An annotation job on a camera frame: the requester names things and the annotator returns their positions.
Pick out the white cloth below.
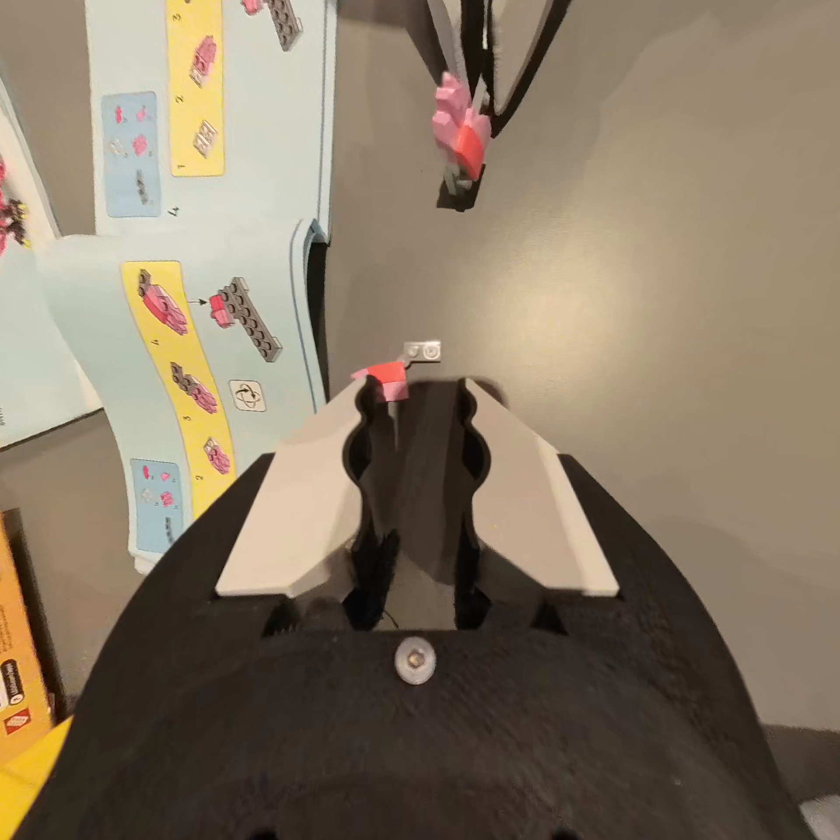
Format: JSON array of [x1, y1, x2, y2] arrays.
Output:
[[797, 793, 840, 840]]

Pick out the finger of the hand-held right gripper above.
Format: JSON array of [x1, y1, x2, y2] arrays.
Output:
[[482, 0, 573, 137], [427, 0, 492, 99]]

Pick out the open light blue instruction booklet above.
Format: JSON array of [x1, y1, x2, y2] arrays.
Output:
[[36, 0, 339, 577]]

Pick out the orange toy set box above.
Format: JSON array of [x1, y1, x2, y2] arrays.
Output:
[[0, 511, 59, 763]]

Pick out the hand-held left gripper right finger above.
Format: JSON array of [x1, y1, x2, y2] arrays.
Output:
[[454, 376, 621, 627]]

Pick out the grey desk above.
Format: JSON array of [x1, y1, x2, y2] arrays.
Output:
[[0, 0, 840, 811]]

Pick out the pink red brick wing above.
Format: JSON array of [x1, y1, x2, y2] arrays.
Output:
[[351, 361, 410, 403], [432, 71, 493, 179]]

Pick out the closed booklet red bird cover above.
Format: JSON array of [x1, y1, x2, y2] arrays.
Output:
[[0, 66, 107, 452]]

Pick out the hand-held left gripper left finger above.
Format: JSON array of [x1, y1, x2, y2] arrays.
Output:
[[215, 377, 403, 630]]

